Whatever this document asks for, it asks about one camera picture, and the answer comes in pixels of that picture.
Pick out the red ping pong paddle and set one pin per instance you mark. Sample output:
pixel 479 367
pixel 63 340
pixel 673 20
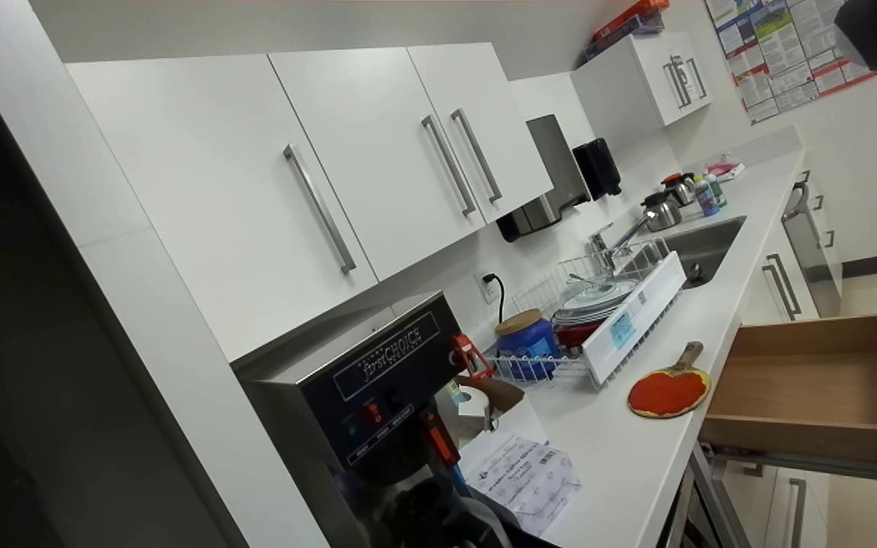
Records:
pixel 672 390

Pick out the open wooden drawer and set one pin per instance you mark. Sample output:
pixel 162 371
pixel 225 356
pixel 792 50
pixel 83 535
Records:
pixel 802 398

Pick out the steel kettle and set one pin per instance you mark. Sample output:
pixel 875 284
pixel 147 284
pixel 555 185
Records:
pixel 662 213

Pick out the wall poster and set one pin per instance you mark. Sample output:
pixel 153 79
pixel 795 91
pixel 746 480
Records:
pixel 779 54

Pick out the paper towel dispenser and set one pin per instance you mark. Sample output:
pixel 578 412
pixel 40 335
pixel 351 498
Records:
pixel 578 174

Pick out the steel kitchen sink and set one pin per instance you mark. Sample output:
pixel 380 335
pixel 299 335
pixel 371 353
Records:
pixel 702 250

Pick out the white upper cabinet doors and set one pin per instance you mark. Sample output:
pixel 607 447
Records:
pixel 292 180

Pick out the white dish rack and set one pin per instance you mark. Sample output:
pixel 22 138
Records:
pixel 607 321

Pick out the black coffee machine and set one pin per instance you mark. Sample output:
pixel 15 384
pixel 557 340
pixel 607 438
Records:
pixel 362 441

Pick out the blue jar with cork lid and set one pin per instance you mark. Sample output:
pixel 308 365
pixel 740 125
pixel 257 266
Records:
pixel 529 348

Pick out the small white wall cabinet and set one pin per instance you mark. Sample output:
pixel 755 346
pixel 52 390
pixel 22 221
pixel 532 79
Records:
pixel 640 87

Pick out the white paper sheet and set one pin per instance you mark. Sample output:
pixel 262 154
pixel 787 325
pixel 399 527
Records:
pixel 523 477

